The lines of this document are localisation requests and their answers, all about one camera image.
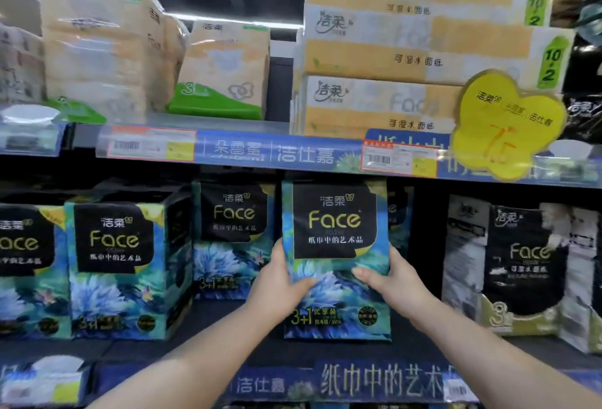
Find person's left hand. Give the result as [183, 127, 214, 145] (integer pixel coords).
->
[245, 239, 321, 327]

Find person's right hand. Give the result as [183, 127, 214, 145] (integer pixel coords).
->
[351, 244, 438, 326]

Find blue floral tissue pack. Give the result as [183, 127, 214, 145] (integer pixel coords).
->
[191, 180, 277, 302]
[65, 189, 194, 342]
[0, 203, 72, 340]
[281, 180, 392, 342]
[388, 185, 415, 260]

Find person's left forearm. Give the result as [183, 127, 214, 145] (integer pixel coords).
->
[87, 305, 283, 409]

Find person's right forearm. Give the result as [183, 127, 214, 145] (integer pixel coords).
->
[407, 296, 602, 409]

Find dark blue shelf edge strip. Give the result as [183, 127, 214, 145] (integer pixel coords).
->
[85, 356, 602, 407]

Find red-bordered price label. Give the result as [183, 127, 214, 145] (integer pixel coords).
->
[107, 127, 197, 162]
[361, 140, 439, 177]

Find black and white tissue pack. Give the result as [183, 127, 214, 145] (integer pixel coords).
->
[441, 194, 573, 336]
[558, 207, 602, 354]

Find small white price label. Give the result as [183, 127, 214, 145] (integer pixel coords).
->
[442, 378, 479, 404]

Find yellow flower-shaped price sign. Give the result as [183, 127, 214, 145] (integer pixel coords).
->
[450, 69, 568, 183]

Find small beige green tissue pack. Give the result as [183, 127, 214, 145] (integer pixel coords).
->
[166, 20, 272, 121]

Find white yellow price label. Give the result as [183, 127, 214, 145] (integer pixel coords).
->
[0, 355, 87, 407]

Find short blue shelf edge strip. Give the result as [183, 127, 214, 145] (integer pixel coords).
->
[0, 104, 67, 157]

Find large beige tissue pack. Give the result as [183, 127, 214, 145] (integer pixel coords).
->
[36, 0, 190, 125]

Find pale grey tissue pack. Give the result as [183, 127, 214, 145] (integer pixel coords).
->
[0, 23, 46, 105]

